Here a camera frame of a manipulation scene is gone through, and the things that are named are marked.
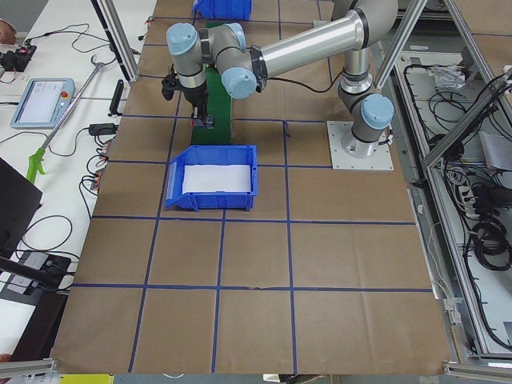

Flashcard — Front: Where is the green handled reacher grabber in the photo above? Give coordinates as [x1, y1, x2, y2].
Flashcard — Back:
[26, 55, 116, 184]

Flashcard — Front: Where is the aluminium frame post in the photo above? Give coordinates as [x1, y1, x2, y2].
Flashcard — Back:
[98, 0, 139, 83]

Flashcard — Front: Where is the teach pendant tablet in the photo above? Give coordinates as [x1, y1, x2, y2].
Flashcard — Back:
[10, 78, 75, 129]

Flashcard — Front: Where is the blue bin left side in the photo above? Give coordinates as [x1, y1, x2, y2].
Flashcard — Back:
[165, 145, 258, 211]

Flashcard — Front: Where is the black power adapter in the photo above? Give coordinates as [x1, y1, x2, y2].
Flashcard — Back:
[88, 123, 118, 137]

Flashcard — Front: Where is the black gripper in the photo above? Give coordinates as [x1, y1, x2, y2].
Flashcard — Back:
[162, 68, 208, 124]

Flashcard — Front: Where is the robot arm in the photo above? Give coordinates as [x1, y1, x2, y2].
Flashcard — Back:
[162, 1, 398, 159]

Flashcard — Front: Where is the blue bin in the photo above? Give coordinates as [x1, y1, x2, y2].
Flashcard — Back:
[192, 0, 253, 21]
[165, 145, 258, 211]

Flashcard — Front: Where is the blue bin right side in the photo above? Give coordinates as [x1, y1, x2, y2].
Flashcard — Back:
[192, 0, 253, 21]

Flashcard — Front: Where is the green conveyor belt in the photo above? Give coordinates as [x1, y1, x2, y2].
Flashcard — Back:
[178, 22, 232, 145]

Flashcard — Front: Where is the red push button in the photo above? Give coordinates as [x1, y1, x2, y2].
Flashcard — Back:
[191, 114, 214, 129]

